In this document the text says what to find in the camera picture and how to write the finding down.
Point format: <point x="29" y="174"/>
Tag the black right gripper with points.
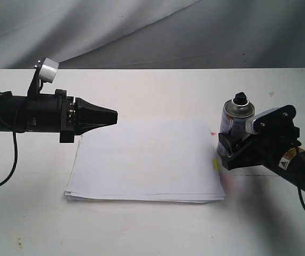
<point x="271" y="144"/>

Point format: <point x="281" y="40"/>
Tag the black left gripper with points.
<point x="54" y="113"/>

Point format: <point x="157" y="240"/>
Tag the silver spray can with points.
<point x="235" y="112"/>

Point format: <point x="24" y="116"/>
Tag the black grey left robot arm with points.
<point x="12" y="113"/>

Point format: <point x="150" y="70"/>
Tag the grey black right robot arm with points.
<point x="296" y="172"/>

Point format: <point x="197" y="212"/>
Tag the white paper stack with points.
<point x="146" y="160"/>

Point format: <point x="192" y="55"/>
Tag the grey backdrop cloth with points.
<point x="153" y="34"/>

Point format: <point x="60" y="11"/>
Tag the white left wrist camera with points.
<point x="45" y="72"/>

